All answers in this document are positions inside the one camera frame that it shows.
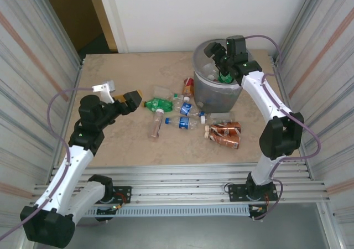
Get green plastic soda bottle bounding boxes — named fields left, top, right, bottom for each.
left=218, top=73, right=235, bottom=84
left=143, top=98, right=174, bottom=113

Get pink-brown drink bottle white cap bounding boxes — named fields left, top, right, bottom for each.
left=150, top=108, right=164, bottom=142

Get brown label drink bottle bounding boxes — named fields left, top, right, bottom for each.
left=205, top=121, right=242, bottom=135
left=204, top=131, right=241, bottom=150

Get clear bottle Pepsi blue label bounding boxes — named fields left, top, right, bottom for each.
left=165, top=116, right=204, bottom=131

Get clear plastic bin liner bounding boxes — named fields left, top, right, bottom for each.
left=192, top=38, right=251, bottom=91

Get grey mesh waste bin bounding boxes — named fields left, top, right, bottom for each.
left=192, top=38, right=251, bottom=114

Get brown wooden door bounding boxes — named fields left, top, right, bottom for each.
left=40, top=0, right=118, bottom=58

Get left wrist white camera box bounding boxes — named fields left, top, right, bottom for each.
left=91, top=79, right=116, bottom=105

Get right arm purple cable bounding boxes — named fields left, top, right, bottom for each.
left=244, top=34, right=321, bottom=221

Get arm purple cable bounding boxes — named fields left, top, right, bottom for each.
left=0, top=87, right=94, bottom=240
left=244, top=34, right=321, bottom=221

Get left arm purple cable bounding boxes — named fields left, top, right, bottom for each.
left=0, top=87, right=94, bottom=240

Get white door frame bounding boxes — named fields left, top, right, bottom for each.
left=95, top=0, right=130, bottom=54

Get aluminium frame rails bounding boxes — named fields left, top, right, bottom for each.
left=32, top=162, right=332, bottom=206

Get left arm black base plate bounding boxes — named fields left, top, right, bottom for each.
left=82, top=185, right=132, bottom=205

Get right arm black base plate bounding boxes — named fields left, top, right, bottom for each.
left=228, top=183, right=278, bottom=203

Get grey slotted cable duct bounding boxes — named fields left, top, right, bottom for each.
left=41, top=206, right=251, bottom=218

